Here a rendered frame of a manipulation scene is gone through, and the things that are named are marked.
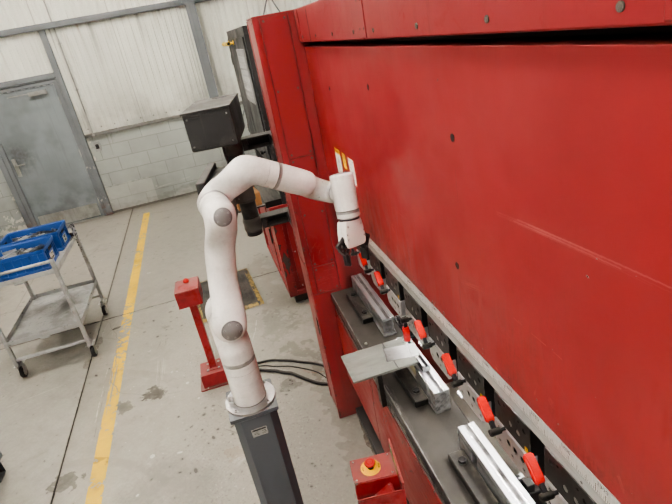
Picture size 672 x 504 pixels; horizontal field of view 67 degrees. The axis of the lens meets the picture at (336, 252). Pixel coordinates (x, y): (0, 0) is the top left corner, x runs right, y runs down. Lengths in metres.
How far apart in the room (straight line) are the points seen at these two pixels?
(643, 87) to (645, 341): 0.34
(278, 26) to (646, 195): 1.98
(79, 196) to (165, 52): 2.65
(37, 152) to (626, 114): 8.74
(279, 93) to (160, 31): 6.34
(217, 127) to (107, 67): 6.25
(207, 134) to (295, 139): 0.44
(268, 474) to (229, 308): 0.74
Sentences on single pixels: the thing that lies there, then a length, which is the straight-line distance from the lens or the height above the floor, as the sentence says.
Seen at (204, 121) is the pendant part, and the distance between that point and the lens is 2.65.
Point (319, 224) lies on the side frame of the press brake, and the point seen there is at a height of 1.28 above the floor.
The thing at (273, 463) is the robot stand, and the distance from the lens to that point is 2.13.
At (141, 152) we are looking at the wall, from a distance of 8.92.
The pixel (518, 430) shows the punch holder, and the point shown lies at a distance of 1.32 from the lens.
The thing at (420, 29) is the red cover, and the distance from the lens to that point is 1.21.
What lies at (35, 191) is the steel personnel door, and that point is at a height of 0.63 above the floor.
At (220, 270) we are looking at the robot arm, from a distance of 1.70.
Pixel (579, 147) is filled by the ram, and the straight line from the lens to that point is 0.83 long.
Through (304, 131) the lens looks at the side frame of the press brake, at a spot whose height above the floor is 1.77.
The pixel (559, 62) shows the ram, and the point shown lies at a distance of 0.84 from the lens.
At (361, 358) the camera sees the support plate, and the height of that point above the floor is 1.00.
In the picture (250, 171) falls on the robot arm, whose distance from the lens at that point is 1.64.
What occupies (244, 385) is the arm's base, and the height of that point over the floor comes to 1.11.
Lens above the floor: 2.23
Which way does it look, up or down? 24 degrees down
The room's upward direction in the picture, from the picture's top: 11 degrees counter-clockwise
